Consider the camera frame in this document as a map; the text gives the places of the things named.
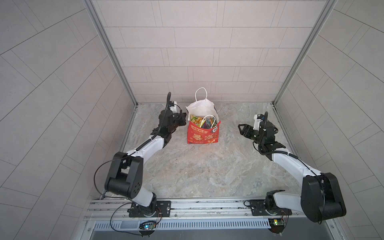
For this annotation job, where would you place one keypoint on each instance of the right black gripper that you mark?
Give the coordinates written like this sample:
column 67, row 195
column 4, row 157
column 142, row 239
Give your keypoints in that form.
column 246, row 126

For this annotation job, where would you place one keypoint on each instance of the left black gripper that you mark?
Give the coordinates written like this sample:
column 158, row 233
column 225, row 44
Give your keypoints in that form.
column 181, row 119

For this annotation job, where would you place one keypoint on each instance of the red paper gift bag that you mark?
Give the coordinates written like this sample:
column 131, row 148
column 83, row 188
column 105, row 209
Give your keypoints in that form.
column 203, row 108

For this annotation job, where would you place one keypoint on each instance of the yellow green snack packet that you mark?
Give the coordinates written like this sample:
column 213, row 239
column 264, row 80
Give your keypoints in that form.
column 199, row 121

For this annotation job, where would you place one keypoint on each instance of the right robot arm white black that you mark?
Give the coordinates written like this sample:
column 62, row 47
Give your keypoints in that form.
column 320, row 198

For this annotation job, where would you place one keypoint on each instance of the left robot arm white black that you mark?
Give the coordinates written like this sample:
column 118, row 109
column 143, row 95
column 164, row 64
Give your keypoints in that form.
column 125, row 176

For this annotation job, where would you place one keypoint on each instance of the right green circuit board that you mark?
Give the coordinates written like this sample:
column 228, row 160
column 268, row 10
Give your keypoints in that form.
column 277, row 226

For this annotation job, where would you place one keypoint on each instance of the green circuit board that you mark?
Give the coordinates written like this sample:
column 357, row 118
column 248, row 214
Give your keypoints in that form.
column 147, row 228
column 277, row 226

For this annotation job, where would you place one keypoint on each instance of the left green circuit board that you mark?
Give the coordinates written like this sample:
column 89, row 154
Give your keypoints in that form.
column 147, row 228

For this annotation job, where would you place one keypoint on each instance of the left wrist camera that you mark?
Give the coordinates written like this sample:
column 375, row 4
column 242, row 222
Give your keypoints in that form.
column 173, row 107

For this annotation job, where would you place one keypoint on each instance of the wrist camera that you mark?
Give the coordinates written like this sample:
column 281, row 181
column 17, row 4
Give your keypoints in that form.
column 259, row 118
column 173, row 107

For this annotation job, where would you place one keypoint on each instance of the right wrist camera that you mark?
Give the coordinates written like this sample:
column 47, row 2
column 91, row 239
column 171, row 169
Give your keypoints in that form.
column 259, row 118

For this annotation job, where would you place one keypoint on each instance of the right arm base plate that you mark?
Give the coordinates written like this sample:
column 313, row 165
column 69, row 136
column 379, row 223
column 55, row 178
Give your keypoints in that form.
column 264, row 208

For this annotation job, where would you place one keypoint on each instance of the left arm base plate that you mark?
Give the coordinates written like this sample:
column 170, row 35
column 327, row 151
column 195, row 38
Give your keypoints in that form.
column 158, row 209

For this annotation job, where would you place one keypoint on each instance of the aluminium mounting rail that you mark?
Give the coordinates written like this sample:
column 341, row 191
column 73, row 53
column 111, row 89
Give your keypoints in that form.
column 195, row 208

